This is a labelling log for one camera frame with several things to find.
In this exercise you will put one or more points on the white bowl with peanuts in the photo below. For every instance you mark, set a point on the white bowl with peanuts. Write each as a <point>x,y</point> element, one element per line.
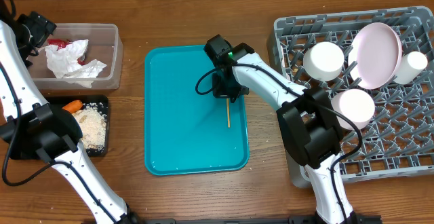
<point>324,61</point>

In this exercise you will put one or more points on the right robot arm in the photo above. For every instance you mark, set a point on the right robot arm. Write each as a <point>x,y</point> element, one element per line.
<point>309,127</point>

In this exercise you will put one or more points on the teal serving tray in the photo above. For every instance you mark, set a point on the teal serving tray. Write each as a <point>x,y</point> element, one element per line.
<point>186,132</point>

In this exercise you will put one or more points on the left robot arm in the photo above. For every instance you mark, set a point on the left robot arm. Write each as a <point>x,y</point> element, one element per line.
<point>18,94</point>

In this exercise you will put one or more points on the clear plastic bin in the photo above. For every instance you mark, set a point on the clear plastic bin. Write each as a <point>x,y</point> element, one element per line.
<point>104,45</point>

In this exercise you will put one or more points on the white napkin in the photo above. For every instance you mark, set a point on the white napkin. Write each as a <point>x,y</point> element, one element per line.
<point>64,67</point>

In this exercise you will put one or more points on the wooden chopstick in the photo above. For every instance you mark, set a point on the wooden chopstick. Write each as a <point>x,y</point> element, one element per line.
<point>228,114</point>

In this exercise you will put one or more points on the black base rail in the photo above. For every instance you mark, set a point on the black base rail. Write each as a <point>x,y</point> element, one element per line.
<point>303,219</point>

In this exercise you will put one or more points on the pile of rice and peanuts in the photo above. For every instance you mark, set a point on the pile of rice and peanuts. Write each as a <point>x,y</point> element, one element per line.
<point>93,126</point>

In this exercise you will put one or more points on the white paper cup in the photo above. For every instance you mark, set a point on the white paper cup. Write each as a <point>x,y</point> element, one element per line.
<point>410,67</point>

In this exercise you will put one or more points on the grey dishwasher rack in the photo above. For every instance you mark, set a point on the grey dishwasher rack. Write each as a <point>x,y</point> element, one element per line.
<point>398,141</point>

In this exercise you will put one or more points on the pink bowl with food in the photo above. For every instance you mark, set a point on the pink bowl with food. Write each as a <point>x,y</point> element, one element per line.
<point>357,105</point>

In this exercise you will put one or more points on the black plastic tray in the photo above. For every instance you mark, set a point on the black plastic tray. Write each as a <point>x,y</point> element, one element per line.
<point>47,131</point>

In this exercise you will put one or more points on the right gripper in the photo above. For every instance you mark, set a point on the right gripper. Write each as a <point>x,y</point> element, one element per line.
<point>218,91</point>

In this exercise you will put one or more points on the large white plate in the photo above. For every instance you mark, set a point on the large white plate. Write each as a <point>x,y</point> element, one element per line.
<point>376,54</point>

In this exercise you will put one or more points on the orange carrot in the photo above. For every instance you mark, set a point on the orange carrot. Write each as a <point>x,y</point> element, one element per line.
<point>73,106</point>

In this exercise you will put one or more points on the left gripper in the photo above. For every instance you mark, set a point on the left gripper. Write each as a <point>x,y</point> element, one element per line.
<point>41,27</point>

